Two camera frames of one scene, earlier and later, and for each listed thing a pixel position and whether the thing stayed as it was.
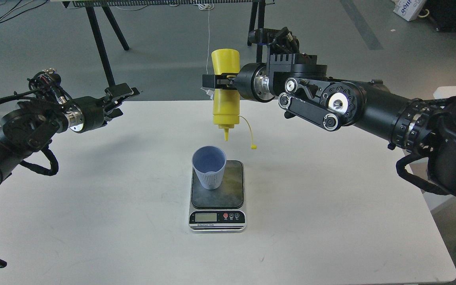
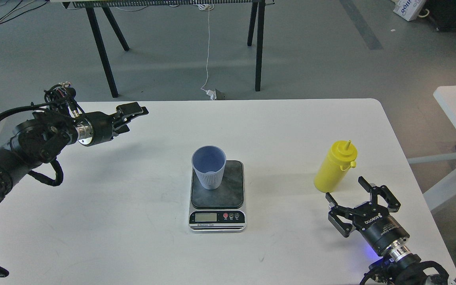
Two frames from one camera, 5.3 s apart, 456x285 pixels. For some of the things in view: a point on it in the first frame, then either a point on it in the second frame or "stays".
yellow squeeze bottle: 226,102 → 340,158
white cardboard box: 409,10 stays
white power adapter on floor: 209,92 stays
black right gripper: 251,82 → 373,221
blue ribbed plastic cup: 209,161 stays
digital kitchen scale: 220,209 stays
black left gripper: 86,114 → 97,127
